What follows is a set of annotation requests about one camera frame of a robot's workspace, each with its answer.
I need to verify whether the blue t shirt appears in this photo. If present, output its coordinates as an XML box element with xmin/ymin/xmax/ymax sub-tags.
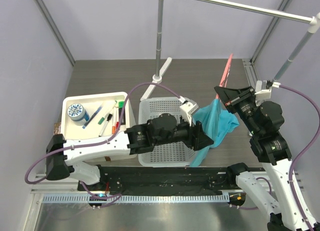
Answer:
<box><xmin>189</xmin><ymin>98</ymin><xmax>240</xmax><ymax>168</ymax></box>

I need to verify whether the metal clothes rack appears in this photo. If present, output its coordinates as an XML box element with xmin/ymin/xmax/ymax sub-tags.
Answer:
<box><xmin>139</xmin><ymin>0</ymin><xmax>320</xmax><ymax>138</ymax></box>

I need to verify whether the white cable duct strip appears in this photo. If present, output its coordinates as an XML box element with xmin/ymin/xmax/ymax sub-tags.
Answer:
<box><xmin>42</xmin><ymin>193</ymin><xmax>230</xmax><ymax>204</ymax></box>

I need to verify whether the purple cable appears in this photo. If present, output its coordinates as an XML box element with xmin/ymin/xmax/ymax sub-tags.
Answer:
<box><xmin>24</xmin><ymin>82</ymin><xmax>185</xmax><ymax>185</ymax></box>
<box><xmin>279</xmin><ymin>83</ymin><xmax>320</xmax><ymax>229</ymax></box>

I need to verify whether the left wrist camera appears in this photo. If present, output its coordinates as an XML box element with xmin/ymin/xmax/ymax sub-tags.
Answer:
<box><xmin>179</xmin><ymin>96</ymin><xmax>199</xmax><ymax>127</ymax></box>

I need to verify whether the white perforated basket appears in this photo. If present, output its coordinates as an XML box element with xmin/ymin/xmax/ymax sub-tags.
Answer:
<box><xmin>138</xmin><ymin>97</ymin><xmax>197</xmax><ymax>168</ymax></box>

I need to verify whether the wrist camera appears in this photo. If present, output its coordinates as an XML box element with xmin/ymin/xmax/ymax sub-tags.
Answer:
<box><xmin>179</xmin><ymin>96</ymin><xmax>199</xmax><ymax>127</ymax></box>
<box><xmin>255</xmin><ymin>80</ymin><xmax>281</xmax><ymax>102</ymax></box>

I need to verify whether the pink clothes hanger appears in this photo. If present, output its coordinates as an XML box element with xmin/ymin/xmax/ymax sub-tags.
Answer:
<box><xmin>219</xmin><ymin>53</ymin><xmax>233</xmax><ymax>88</ymax></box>

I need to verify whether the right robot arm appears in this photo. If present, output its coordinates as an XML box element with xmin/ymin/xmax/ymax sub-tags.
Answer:
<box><xmin>214</xmin><ymin>86</ymin><xmax>320</xmax><ymax>231</ymax></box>

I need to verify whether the pink snack packet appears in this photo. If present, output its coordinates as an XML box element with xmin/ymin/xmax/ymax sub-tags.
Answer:
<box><xmin>53</xmin><ymin>122</ymin><xmax>61</xmax><ymax>135</ymax></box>

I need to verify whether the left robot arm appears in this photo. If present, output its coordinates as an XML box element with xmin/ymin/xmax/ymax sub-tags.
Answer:
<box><xmin>46</xmin><ymin>113</ymin><xmax>214</xmax><ymax>191</ymax></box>

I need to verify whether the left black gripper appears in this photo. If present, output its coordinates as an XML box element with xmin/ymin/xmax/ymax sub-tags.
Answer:
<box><xmin>154</xmin><ymin>112</ymin><xmax>214</xmax><ymax>150</ymax></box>

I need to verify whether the white storage bin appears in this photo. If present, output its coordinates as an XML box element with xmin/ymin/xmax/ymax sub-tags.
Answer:
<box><xmin>59</xmin><ymin>91</ymin><xmax>138</xmax><ymax>164</ymax></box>

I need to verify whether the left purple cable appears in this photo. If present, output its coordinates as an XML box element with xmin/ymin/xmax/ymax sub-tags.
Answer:
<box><xmin>24</xmin><ymin>82</ymin><xmax>185</xmax><ymax>185</ymax></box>

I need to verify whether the red marker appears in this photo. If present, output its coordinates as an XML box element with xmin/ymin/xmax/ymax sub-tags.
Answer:
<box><xmin>111</xmin><ymin>107</ymin><xmax>118</xmax><ymax>134</ymax></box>

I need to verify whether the blue white tape roll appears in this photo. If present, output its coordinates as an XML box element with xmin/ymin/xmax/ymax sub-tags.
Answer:
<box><xmin>66</xmin><ymin>103</ymin><xmax>90</xmax><ymax>126</ymax></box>

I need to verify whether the green highlighter marker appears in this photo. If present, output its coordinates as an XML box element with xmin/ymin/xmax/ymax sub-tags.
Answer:
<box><xmin>118</xmin><ymin>101</ymin><xmax>125</xmax><ymax>109</ymax></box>

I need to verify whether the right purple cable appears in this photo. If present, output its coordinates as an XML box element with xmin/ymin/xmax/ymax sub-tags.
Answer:
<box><xmin>279</xmin><ymin>83</ymin><xmax>320</xmax><ymax>229</ymax></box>

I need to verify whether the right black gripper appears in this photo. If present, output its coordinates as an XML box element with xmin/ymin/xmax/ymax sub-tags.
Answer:
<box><xmin>215</xmin><ymin>85</ymin><xmax>261</xmax><ymax>136</ymax></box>

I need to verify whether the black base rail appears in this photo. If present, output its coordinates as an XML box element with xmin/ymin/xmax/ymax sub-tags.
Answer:
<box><xmin>86</xmin><ymin>166</ymin><xmax>239</xmax><ymax>197</ymax></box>

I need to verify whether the blue pen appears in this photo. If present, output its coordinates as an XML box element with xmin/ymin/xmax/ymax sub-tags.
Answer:
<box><xmin>82</xmin><ymin>104</ymin><xmax>103</xmax><ymax>129</ymax></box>

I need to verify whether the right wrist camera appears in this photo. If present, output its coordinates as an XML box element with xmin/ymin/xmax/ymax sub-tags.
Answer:
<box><xmin>255</xmin><ymin>80</ymin><xmax>281</xmax><ymax>102</ymax></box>

